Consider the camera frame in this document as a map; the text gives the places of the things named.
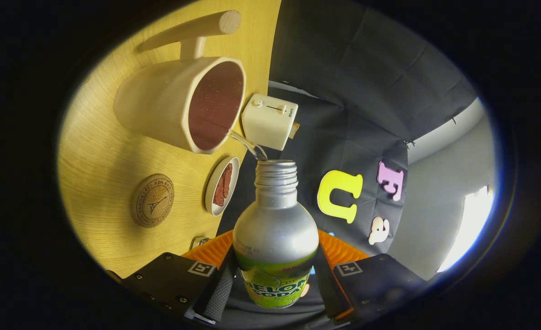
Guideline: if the wooden table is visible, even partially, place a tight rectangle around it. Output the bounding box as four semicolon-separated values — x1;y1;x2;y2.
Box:
57;0;282;279

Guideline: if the round cork coaster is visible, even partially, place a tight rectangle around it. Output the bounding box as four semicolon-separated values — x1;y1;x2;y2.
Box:
131;174;175;228

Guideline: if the clear juice stream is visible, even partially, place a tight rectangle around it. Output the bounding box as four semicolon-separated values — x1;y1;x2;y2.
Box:
228;130;268;161

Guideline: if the cream toaster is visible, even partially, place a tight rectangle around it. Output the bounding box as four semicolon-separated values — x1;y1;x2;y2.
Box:
241;93;299;151

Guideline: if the black backdrop cloth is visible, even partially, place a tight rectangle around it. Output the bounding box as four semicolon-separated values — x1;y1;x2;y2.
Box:
215;0;479;327

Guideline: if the small white round plate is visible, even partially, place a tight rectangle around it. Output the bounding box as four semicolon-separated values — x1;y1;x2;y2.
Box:
205;157;240;217

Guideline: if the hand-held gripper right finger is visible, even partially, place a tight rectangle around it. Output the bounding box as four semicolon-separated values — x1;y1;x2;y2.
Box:
315;230;429;324

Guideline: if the silver juice bottle green label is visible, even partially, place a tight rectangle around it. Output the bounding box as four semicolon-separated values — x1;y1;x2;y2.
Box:
232;159;320;309

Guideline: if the cream cup wooden handle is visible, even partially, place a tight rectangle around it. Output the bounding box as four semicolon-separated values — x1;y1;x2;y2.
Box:
113;10;247;155

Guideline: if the red meat slice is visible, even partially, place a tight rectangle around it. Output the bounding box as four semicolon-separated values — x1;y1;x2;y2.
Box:
213;172;225;207
222;163;233;198

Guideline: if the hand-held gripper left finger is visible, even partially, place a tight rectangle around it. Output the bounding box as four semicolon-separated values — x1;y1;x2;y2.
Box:
108;230;239;326

